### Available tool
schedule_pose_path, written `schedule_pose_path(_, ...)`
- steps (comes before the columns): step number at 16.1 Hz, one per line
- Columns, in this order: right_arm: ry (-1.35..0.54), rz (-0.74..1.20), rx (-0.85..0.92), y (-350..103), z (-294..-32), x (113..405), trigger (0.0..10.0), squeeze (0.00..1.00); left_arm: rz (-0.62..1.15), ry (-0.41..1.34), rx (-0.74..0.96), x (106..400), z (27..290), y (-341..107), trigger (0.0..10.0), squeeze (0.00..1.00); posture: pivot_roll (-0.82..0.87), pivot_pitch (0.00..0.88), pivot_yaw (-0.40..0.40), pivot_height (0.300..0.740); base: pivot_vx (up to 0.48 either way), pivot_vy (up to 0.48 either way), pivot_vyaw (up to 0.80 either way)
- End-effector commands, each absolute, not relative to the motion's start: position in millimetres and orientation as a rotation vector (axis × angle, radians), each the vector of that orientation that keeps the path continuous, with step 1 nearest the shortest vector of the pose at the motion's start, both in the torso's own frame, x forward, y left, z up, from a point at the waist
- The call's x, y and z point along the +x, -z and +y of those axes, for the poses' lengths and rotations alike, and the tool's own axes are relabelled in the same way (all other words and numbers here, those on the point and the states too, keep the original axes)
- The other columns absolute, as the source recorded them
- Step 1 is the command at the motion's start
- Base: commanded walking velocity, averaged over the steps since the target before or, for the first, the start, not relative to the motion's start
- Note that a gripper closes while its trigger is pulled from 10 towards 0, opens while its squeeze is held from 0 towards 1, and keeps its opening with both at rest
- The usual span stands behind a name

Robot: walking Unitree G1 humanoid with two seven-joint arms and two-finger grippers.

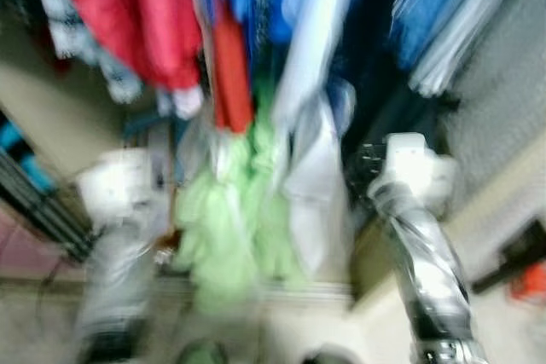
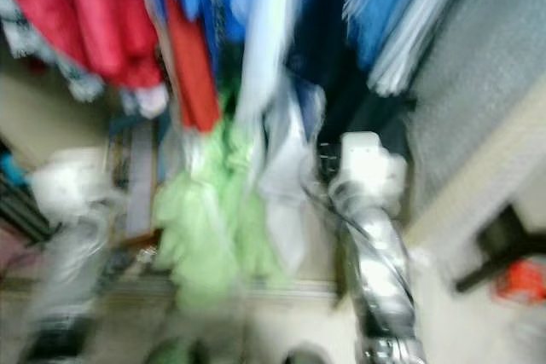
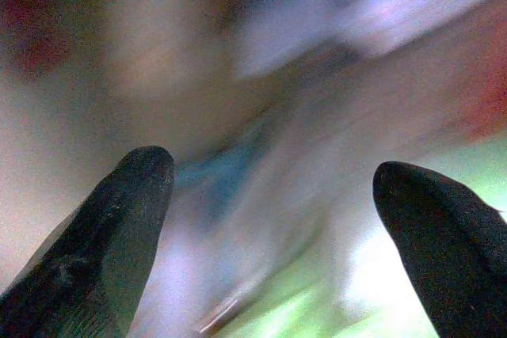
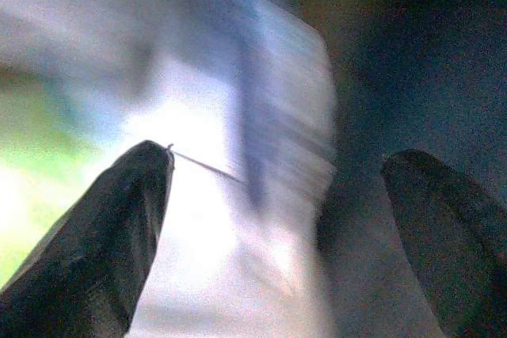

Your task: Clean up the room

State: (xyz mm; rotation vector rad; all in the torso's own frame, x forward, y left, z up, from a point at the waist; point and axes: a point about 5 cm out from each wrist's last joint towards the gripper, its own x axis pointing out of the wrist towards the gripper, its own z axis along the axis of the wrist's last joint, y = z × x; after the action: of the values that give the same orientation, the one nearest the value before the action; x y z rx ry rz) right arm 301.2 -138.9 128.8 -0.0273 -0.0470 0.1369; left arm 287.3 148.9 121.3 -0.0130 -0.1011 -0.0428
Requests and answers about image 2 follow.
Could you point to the orange-red hanging garment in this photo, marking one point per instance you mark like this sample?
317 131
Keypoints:
196 83

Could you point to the red hanging garment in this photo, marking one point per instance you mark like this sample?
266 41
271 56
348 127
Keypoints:
85 14

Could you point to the orange object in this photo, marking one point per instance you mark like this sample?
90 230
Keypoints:
520 283

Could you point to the light green hanging garment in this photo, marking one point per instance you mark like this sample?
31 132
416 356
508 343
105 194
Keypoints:
209 219

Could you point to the blue white striped garment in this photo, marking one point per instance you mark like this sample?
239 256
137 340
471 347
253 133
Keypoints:
401 14

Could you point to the black slatted rack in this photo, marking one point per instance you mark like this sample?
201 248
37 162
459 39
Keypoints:
21 202

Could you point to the pale blue hanging garment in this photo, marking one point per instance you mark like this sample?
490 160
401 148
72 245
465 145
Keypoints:
269 31

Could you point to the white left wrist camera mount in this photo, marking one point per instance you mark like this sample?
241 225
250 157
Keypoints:
72 183

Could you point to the white hanging garment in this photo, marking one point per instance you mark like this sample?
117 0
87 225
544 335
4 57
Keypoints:
286 185

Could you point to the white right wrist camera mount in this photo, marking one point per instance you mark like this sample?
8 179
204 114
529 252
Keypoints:
371 168

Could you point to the black angular object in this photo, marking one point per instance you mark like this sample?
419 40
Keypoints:
499 245

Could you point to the dark navy hanging garment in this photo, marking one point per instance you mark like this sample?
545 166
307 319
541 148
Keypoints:
324 40

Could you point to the black white patterned garment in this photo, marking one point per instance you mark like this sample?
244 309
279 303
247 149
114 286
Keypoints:
51 57

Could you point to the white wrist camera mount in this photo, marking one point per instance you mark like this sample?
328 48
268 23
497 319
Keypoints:
72 183
371 168

